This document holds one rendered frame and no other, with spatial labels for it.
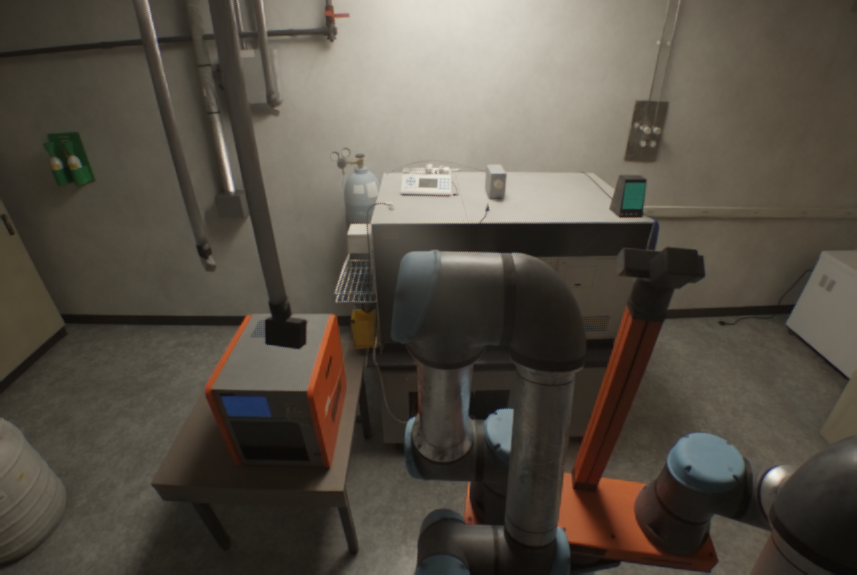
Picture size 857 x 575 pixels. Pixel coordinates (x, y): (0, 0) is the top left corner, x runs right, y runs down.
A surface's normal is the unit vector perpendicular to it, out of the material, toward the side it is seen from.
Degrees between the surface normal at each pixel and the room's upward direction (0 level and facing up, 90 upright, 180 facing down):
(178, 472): 0
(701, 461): 8
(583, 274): 90
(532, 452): 71
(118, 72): 90
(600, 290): 90
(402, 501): 0
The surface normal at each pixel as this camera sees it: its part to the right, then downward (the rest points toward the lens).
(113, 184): 0.02, 0.48
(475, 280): -0.03, -0.45
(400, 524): 0.00, -0.88
